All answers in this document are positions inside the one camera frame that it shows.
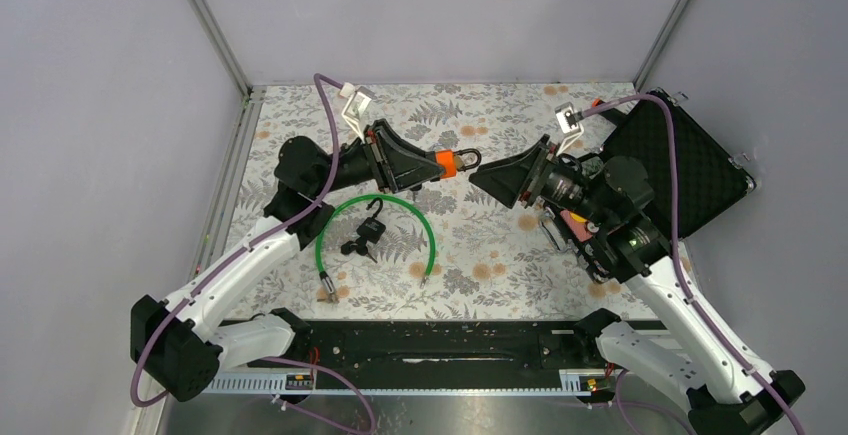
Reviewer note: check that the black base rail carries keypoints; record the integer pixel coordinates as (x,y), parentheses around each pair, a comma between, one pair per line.
(489,358)

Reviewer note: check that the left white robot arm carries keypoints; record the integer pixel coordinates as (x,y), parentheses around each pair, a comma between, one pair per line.
(181,341)

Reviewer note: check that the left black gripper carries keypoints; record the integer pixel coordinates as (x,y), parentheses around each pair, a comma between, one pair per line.
(388,153)

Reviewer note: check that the orange black padlock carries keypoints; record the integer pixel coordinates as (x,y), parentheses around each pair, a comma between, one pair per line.
(454,162)

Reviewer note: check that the floral table mat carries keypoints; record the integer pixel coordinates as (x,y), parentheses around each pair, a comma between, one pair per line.
(450,251)

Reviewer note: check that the black poker chip case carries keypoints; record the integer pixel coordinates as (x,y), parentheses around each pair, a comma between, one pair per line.
(658,178)

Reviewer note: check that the black padlock with keys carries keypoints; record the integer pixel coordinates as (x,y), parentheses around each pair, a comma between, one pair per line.
(368,233)

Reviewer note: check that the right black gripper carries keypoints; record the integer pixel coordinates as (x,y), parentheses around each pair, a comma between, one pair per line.
(527,174)

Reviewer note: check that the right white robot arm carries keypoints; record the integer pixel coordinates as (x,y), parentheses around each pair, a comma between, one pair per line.
(716,379)

